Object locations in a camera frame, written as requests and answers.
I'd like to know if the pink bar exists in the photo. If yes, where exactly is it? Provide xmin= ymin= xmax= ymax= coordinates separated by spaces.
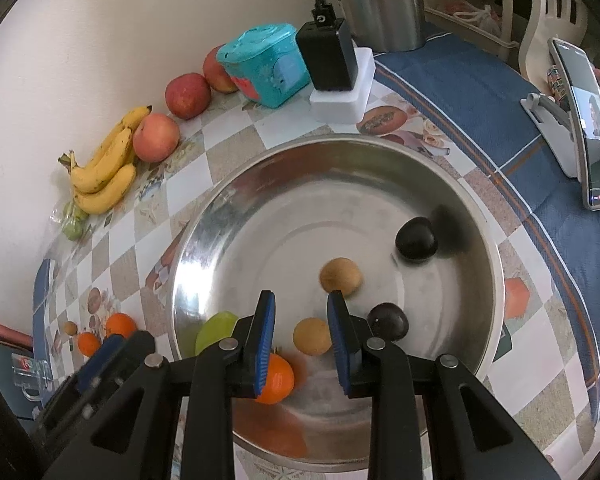
xmin=0 ymin=314 xmax=33 ymax=353

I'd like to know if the smartphone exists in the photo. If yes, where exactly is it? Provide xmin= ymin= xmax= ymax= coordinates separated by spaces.
xmin=548 ymin=37 xmax=600 ymax=211

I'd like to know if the white phone stand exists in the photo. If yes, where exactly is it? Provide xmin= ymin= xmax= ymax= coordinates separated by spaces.
xmin=520 ymin=91 xmax=588 ymax=178

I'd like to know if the red apple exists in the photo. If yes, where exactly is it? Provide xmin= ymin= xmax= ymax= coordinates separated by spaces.
xmin=202 ymin=45 xmax=240 ymax=94
xmin=132 ymin=113 xmax=181 ymax=163
xmin=165 ymin=73 xmax=212 ymax=120

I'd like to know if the white power strip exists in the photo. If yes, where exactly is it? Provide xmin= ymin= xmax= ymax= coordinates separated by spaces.
xmin=309 ymin=47 xmax=376 ymax=124

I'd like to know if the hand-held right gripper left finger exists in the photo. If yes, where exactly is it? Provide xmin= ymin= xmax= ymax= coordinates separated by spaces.
xmin=42 ymin=290 xmax=277 ymax=480

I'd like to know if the clear glass mug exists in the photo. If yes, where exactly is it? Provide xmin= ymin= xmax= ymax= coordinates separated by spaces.
xmin=11 ymin=352 xmax=56 ymax=403

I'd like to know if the dark purple passion fruit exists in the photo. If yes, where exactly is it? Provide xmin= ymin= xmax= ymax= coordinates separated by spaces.
xmin=367 ymin=302 xmax=410 ymax=343
xmin=395 ymin=217 xmax=439 ymax=263

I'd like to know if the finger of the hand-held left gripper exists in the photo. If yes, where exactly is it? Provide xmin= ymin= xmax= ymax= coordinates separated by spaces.
xmin=75 ymin=330 xmax=157 ymax=396

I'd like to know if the checkered printed tablecloth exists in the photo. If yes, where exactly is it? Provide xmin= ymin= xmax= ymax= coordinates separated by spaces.
xmin=32 ymin=87 xmax=600 ymax=480

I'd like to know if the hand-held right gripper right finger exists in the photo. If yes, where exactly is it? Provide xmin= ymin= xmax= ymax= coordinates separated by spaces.
xmin=327 ymin=290 xmax=563 ymax=480

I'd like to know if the tied plastic bag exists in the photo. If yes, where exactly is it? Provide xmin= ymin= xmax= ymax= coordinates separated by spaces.
xmin=437 ymin=0 xmax=503 ymax=38

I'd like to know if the white plastic chair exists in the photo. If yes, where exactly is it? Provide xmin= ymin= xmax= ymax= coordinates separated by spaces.
xmin=500 ymin=0 xmax=591 ymax=78

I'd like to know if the yellow banana bunch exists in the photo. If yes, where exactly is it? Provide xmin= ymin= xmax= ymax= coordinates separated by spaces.
xmin=57 ymin=105 xmax=153 ymax=216

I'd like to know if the black power adapter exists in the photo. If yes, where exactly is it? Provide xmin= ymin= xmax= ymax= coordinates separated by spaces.
xmin=295 ymin=5 xmax=356 ymax=92

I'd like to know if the green mango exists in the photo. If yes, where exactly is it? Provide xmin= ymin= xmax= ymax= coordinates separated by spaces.
xmin=195 ymin=311 xmax=241 ymax=358

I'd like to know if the steel kettle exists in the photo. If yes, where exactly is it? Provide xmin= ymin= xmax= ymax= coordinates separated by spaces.
xmin=325 ymin=0 xmax=427 ymax=53

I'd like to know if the teal plastic box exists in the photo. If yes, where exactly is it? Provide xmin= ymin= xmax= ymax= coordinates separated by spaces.
xmin=216 ymin=23 xmax=312 ymax=109

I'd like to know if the clear bag of green fruit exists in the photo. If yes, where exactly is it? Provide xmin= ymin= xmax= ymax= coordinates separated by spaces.
xmin=50 ymin=200 xmax=91 ymax=242

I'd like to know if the orange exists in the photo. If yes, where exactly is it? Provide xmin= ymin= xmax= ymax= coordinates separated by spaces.
xmin=105 ymin=312 xmax=138 ymax=340
xmin=254 ymin=352 xmax=296 ymax=405
xmin=77 ymin=331 xmax=102 ymax=358

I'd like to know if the blue tablecloth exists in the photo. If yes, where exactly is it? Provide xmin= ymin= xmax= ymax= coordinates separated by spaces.
xmin=370 ymin=30 xmax=600 ymax=426

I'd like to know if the round steel plate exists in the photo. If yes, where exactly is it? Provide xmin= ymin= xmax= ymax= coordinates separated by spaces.
xmin=171 ymin=134 xmax=506 ymax=473

